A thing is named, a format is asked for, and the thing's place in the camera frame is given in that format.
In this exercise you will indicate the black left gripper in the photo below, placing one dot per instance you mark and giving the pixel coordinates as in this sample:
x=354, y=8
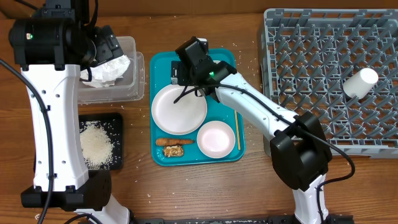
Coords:
x=109, y=47

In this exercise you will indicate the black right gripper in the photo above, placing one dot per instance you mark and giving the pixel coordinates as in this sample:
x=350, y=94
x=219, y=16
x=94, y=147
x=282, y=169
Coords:
x=178, y=73

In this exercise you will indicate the white napkin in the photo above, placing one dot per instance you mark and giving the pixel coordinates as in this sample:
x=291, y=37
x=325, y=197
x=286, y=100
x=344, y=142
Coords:
x=105, y=75

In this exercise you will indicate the large pink plate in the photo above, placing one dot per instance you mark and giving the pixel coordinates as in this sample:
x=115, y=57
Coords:
x=180, y=118

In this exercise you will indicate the orange carrot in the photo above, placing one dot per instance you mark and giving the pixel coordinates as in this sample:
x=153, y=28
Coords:
x=173, y=142

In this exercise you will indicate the wooden chopstick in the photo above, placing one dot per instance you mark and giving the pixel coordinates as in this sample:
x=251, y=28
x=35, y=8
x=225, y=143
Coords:
x=237, y=130

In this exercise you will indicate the brown food scrap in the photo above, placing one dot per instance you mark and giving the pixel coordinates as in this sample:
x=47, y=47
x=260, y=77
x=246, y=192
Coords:
x=173, y=151

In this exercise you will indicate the white plastic cup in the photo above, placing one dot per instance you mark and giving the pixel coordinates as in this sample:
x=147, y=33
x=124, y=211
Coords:
x=360, y=83

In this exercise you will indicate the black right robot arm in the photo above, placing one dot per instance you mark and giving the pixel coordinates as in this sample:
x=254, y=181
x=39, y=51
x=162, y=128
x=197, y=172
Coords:
x=299, y=150

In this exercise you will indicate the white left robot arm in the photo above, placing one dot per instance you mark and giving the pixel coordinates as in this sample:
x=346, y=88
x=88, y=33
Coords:
x=52, y=47

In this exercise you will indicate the clear plastic bin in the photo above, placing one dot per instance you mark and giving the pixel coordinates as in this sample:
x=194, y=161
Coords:
x=129, y=87

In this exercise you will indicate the teal plastic tray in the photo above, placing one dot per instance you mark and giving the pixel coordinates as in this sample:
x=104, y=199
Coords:
x=160, y=71

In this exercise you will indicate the black tray bin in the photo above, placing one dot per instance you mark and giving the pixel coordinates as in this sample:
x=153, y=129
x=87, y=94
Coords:
x=112, y=117

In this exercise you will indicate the pile of white rice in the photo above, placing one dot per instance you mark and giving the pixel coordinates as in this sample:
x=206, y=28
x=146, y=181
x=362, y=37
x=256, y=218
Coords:
x=101, y=145

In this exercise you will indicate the grey plastic dish rack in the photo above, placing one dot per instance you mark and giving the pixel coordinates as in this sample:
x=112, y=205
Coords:
x=306, y=55

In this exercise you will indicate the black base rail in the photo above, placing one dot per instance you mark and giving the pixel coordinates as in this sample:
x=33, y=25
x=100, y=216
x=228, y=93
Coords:
x=281, y=219

